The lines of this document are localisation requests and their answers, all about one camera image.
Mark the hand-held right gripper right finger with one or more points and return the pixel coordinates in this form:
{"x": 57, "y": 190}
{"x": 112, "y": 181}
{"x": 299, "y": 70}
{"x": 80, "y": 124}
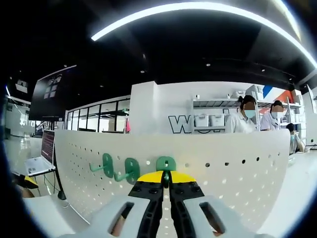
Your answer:
{"x": 185, "y": 198}

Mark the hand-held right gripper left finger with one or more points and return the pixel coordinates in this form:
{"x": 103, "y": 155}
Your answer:
{"x": 148, "y": 198}

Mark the green hook assembly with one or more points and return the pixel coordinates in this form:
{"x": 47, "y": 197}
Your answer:
{"x": 131, "y": 169}
{"x": 166, "y": 162}
{"x": 108, "y": 164}

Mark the white pegboard mounting plate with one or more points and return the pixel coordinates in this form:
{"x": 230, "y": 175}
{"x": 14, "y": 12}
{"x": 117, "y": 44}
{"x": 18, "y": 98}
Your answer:
{"x": 198, "y": 146}

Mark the black screen stand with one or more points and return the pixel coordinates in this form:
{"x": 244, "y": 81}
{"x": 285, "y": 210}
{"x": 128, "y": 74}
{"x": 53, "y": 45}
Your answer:
{"x": 62, "y": 196}

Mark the white laptop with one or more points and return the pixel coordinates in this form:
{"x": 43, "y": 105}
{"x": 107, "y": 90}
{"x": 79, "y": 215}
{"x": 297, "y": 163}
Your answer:
{"x": 47, "y": 146}

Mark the pink hanging cloth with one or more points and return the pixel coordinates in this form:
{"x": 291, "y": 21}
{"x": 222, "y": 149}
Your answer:
{"x": 128, "y": 125}

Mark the large black screen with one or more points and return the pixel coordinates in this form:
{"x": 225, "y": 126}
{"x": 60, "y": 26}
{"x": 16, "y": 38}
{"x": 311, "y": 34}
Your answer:
{"x": 49, "y": 106}

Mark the white storage bin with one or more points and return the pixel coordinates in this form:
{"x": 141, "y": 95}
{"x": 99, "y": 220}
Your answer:
{"x": 201, "y": 120}
{"x": 218, "y": 120}

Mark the white ceiling unit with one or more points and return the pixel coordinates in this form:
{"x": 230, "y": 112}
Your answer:
{"x": 21, "y": 85}

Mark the grey metal shelf rack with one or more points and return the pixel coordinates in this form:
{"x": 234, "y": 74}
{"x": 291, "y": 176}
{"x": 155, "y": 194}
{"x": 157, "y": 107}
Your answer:
{"x": 210, "y": 102}

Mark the white shelf unit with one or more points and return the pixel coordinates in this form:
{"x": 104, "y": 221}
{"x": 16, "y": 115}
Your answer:
{"x": 297, "y": 104}

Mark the long ceiling light strip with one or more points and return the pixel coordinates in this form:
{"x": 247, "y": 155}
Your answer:
{"x": 106, "y": 29}

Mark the small white camera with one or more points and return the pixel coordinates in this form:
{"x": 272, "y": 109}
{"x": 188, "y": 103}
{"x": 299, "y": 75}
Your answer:
{"x": 198, "y": 96}

